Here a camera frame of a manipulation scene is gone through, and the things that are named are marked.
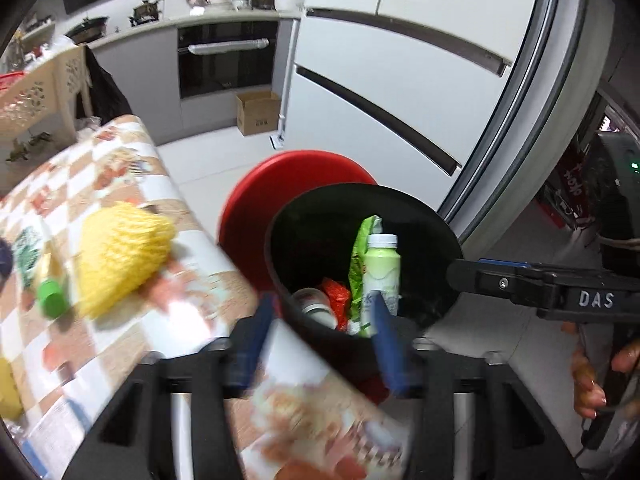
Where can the green cap milk bottle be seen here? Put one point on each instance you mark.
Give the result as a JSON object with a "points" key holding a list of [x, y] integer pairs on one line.
{"points": [[41, 271]]}

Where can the checkered floral tablecloth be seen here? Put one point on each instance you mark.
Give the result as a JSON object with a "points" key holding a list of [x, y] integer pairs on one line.
{"points": [[66, 370]]}

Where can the white refrigerator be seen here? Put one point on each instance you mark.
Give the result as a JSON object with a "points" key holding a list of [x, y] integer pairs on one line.
{"points": [[406, 88]]}

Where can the red plastic bag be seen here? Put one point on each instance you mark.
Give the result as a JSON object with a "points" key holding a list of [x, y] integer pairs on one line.
{"points": [[339, 299]]}

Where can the yellow foam fruit net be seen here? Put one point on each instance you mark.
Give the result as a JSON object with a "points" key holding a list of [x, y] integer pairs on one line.
{"points": [[121, 247]]}

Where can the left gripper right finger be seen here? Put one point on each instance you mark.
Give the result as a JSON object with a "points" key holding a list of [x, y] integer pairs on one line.
{"points": [[512, 435]]}

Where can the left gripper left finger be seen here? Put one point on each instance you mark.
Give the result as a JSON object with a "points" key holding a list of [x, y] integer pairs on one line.
{"points": [[132, 437]]}

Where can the white pink yogurt cup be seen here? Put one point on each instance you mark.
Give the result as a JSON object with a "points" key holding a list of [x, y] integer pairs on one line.
{"points": [[316, 305]]}

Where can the green snack wrapper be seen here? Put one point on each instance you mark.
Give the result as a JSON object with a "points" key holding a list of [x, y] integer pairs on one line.
{"points": [[370, 225]]}

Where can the yellow sponge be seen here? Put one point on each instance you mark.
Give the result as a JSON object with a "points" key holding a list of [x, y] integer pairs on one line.
{"points": [[11, 406]]}

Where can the red plastic stool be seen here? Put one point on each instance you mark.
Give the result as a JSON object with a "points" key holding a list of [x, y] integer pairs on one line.
{"points": [[264, 191]]}

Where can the black pot on stove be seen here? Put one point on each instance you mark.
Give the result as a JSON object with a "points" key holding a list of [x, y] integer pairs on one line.
{"points": [[146, 12]]}

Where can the cardboard box on floor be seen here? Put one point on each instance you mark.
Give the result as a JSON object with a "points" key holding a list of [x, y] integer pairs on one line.
{"points": [[257, 112]]}

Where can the black built-in oven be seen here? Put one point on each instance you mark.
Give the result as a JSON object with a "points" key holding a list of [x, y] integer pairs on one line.
{"points": [[225, 56]]}

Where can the person's right hand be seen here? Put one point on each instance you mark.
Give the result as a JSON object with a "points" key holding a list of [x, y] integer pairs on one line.
{"points": [[589, 396]]}

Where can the light green drink bottle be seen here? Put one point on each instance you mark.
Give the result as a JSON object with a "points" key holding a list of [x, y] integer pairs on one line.
{"points": [[381, 273]]}

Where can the blue wrapper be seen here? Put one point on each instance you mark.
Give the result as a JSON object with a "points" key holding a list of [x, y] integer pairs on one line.
{"points": [[6, 261]]}

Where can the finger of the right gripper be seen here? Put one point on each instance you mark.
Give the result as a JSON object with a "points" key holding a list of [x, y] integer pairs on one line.
{"points": [[523, 286], [498, 262]]}

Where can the black jacket on chair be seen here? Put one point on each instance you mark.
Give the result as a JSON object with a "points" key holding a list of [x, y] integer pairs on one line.
{"points": [[107, 101]]}

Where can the beige plastic chair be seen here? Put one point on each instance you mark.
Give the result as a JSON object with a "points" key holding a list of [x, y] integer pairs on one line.
{"points": [[49, 89]]}

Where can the black wok with lid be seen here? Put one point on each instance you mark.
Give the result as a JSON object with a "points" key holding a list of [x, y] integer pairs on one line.
{"points": [[88, 30]]}

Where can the black round trash bin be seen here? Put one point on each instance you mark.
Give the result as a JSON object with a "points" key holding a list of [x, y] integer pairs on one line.
{"points": [[321, 237]]}

